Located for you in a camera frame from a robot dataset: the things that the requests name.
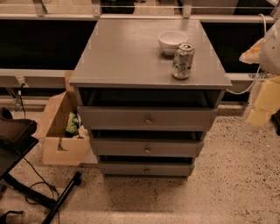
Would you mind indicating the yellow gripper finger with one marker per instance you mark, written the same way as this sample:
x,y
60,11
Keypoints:
x,y
257,118

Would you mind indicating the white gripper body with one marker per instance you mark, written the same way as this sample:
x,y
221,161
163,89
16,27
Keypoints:
x,y
271,53

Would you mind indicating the grey drawer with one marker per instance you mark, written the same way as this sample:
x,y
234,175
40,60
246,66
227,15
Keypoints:
x,y
133,118
177,170
137,147

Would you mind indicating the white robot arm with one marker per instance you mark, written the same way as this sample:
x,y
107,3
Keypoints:
x,y
266,53

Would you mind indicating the grey drawer cabinet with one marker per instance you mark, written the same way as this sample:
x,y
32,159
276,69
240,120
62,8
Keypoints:
x,y
123,66

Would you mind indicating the grey bottom drawer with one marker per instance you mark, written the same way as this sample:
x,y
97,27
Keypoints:
x,y
177,170

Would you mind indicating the grey top drawer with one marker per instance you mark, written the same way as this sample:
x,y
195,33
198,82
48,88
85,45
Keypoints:
x,y
133,118

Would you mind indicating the green white soda can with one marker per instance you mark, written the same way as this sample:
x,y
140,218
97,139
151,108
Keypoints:
x,y
183,61

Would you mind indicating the white ceramic bowl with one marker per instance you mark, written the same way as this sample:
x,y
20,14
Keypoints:
x,y
169,41

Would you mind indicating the green chip bag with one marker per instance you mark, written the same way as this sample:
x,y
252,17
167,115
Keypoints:
x,y
73,124

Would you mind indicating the cardboard box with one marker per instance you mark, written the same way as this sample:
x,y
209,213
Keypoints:
x,y
58,148

